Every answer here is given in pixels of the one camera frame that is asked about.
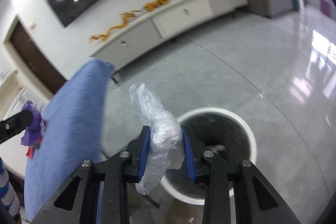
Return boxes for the white wardrobe cabinets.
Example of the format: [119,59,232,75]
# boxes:
[0,66,30,125]

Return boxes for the white round trash bin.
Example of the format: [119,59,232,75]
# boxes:
[161,107,257,205]

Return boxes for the dark brown door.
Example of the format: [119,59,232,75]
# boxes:
[10,22,66,94]

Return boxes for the golden dragon figurine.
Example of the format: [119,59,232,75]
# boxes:
[89,11,136,43]

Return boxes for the purple stool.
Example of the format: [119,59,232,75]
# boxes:
[320,0,331,18]

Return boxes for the clear plastic bag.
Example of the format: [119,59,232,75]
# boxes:
[129,83,185,195]

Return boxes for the white low tv cabinet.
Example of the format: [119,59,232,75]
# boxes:
[91,0,248,70]

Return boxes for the blue white gloved hand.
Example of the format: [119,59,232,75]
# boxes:
[0,159,22,223]

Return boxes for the golden lion figurine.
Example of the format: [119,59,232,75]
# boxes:
[143,0,170,11]

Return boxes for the purple wrapper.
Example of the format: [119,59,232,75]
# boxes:
[21,100,45,146]

